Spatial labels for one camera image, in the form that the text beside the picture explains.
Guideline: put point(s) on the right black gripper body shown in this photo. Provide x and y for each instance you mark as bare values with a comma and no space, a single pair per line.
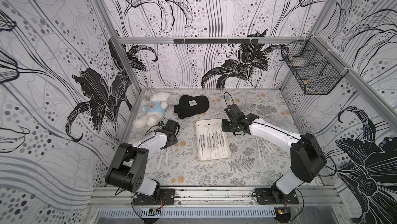
232,112

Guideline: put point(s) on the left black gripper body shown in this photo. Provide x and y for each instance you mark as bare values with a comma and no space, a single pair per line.
174,140

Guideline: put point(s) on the straw later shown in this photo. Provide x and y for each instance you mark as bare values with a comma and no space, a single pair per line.
223,147

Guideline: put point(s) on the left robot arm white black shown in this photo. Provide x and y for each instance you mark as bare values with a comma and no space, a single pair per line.
128,167

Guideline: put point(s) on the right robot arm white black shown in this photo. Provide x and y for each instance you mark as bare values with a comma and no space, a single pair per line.
306,157

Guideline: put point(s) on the white storage tray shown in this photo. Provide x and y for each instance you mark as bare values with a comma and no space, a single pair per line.
213,151

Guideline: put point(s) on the white teddy bear blue shirt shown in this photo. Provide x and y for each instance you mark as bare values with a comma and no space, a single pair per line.
154,111

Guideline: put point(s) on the black cap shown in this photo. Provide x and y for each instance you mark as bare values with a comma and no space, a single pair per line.
189,106

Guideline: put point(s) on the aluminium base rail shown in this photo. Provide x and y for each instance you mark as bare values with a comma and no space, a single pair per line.
247,196

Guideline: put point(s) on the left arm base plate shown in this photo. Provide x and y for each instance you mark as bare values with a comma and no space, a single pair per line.
163,196

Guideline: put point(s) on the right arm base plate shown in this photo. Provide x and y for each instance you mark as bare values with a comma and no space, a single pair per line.
270,196

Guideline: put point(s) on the white cable duct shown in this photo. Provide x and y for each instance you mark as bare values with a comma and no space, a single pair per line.
189,212

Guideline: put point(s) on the black wall bar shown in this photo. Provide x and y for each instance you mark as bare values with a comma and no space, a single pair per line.
215,41

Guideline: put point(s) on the black wire basket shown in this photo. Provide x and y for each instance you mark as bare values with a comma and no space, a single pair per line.
312,67

